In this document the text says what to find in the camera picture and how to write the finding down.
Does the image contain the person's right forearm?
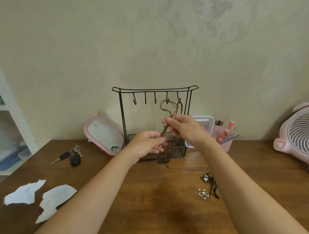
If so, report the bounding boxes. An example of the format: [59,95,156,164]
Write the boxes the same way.
[195,137,309,234]

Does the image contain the black headed car key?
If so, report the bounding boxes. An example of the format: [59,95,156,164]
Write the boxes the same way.
[51,151,71,165]

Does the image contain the white crumpled paper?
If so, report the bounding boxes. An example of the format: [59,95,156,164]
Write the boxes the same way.
[4,179,47,206]
[35,184,78,224]

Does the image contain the person's left hand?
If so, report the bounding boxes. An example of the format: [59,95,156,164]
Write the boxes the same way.
[124,131,169,167]

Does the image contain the person's right hand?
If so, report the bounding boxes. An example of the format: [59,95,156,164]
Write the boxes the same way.
[162,114,213,149]

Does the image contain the grey purple pencil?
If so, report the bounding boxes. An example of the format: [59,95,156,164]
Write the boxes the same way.
[218,134,240,145]

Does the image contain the person's left forearm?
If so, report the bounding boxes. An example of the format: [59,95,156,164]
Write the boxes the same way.
[35,149,137,234]

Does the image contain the pink pig shaped desk fan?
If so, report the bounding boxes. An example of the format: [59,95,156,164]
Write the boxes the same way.
[273,102,309,172]

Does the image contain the brown cord leaf pendant necklace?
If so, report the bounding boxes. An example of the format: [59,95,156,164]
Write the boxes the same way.
[169,97,184,157]

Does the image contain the clear plastic container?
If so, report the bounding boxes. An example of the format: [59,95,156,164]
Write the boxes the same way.
[184,115,216,149]

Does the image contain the brown cord ring pendant necklace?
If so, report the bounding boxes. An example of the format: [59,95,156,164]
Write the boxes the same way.
[155,99,182,169]

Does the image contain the black wire jewelry stand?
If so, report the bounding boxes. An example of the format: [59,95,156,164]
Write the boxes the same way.
[112,85,199,161]

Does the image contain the black oval key fob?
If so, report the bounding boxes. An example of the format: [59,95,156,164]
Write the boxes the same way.
[70,152,81,167]

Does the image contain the pink framed table mirror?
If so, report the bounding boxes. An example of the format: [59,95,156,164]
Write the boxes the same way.
[84,116,124,156]

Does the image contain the pink brush holder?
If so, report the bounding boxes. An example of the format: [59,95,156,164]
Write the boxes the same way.
[212,125,233,152]

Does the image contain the black cord flower pendant necklace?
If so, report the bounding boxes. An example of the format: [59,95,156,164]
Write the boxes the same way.
[198,172,220,200]

